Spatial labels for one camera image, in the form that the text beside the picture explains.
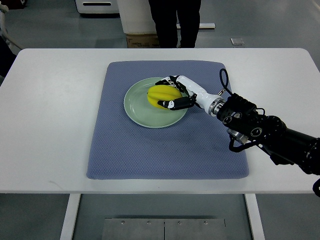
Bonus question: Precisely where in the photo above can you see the light green plate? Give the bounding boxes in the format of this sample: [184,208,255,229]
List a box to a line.
[123,77,188,129]

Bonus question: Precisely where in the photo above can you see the white table leg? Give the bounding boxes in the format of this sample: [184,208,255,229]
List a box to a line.
[244,193,265,240]
[60,193,81,240]

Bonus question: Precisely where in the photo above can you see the person dark trousers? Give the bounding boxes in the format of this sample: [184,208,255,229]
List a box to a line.
[148,0,202,49]

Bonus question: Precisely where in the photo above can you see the cardboard box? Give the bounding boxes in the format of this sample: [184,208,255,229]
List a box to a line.
[126,33,160,49]

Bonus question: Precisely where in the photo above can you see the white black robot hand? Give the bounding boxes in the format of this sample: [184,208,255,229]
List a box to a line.
[155,75,226,117]

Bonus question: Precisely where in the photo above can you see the white chair frame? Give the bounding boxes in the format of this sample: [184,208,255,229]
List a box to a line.
[0,0,25,51]

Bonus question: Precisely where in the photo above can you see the yellow starfruit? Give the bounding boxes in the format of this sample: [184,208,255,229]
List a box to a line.
[147,85,182,109]

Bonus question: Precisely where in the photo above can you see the grey floor plate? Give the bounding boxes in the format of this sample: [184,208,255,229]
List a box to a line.
[230,37,245,46]

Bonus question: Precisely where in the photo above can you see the metal base plate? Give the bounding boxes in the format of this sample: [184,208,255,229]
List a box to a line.
[102,218,228,240]

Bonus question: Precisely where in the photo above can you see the white cabinet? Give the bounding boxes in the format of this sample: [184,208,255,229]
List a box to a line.
[117,0,156,35]

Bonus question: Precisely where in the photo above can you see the white desk foot bar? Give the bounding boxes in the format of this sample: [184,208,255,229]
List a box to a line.
[176,23,216,30]

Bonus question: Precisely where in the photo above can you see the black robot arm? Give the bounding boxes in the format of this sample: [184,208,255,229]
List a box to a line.
[209,93,320,175]

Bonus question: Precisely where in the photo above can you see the white left table leg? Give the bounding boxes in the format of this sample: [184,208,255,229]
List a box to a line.
[60,193,81,240]

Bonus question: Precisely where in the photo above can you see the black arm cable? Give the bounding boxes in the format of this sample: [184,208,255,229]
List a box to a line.
[219,68,233,97]

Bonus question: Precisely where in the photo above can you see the blue textured mat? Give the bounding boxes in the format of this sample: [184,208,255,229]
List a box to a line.
[86,60,249,180]

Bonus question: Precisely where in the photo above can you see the white right table leg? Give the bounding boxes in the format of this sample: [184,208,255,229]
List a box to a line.
[244,193,265,240]

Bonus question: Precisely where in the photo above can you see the white machine with slot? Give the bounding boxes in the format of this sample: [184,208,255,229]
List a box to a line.
[74,0,120,18]

